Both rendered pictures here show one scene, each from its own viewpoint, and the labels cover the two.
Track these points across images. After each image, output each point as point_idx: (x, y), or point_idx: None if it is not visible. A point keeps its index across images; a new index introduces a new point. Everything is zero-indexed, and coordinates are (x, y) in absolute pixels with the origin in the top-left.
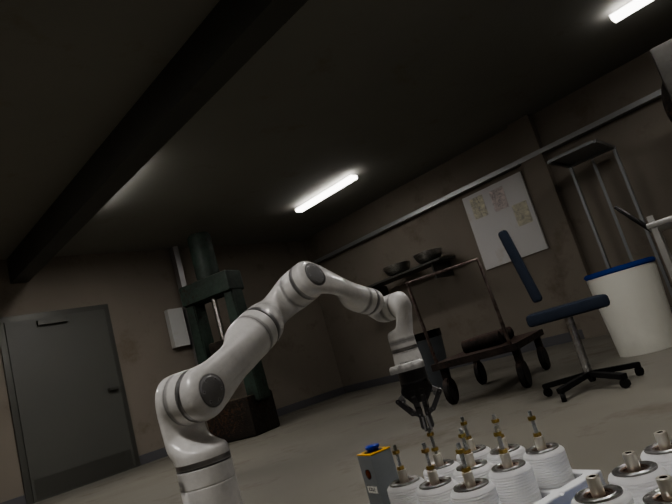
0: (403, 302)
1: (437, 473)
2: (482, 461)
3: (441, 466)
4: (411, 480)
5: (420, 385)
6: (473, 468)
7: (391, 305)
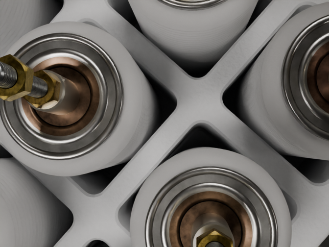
0: None
1: (214, 150)
2: (15, 106)
3: (196, 184)
4: (312, 52)
5: None
6: (49, 34)
7: None
